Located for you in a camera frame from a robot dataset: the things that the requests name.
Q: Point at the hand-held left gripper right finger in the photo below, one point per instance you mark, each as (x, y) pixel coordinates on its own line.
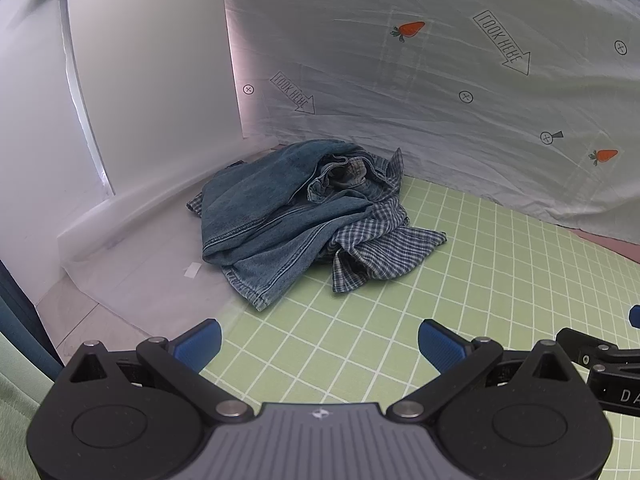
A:
(442, 346)

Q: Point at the white tape strip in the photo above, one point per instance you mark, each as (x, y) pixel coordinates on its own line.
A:
(192, 270)

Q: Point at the blue denim jeans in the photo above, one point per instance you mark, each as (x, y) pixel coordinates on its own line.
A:
(260, 220)

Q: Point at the teal curtain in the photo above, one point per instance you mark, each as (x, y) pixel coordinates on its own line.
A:
(22, 315)

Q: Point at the green grid mat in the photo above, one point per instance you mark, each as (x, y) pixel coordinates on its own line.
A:
(450, 270)

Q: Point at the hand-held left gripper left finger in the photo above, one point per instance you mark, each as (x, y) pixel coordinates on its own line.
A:
(199, 344)

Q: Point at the blue plaid shirt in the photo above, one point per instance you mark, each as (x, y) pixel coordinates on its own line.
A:
(372, 240)

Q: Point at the carrot print white sheet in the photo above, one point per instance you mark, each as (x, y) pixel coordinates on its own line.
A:
(400, 85)

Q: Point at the white foam board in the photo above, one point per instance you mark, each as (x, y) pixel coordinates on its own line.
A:
(35, 135)
(150, 85)

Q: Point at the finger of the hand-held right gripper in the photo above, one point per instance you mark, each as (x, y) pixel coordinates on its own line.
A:
(587, 342)
(635, 316)

